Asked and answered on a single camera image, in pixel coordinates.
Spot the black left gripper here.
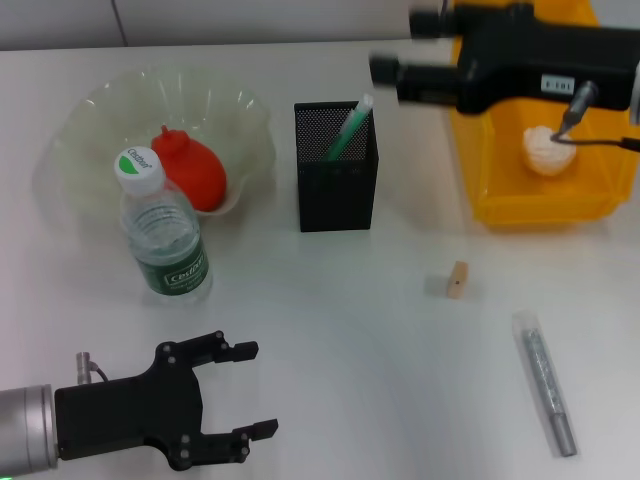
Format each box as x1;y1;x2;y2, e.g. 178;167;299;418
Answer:
53;329;280;473

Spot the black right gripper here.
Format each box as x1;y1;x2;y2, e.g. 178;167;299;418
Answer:
368;2;640;117

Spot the clear green-label water bottle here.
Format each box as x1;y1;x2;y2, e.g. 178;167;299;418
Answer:
113;145;215;307

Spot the white paper ball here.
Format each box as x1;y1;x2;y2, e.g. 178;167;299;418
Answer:
521;124;578;177

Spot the small wooden block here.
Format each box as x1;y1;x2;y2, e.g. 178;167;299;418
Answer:
423;260;472;302

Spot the grey pen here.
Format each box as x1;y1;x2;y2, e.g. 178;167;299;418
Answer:
510;309;581;459

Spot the black mesh pen holder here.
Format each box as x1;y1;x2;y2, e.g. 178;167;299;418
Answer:
293;99;381;234

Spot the red-orange toy orange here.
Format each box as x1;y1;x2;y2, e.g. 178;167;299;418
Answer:
150;124;229;213

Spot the translucent wavy fruit plate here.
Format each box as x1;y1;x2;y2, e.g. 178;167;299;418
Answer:
31;66;279;230

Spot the yellow plastic storage bin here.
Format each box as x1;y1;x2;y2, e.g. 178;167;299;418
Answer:
446;0;632;230

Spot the left gripper cable with plug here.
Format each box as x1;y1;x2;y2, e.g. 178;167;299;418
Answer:
75;351;110;385

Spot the gripper cable with plug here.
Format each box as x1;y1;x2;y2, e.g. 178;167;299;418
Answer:
75;351;110;385
549;80;640;152

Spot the right gripper cable with plug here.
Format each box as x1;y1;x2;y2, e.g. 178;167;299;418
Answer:
549;80;640;152

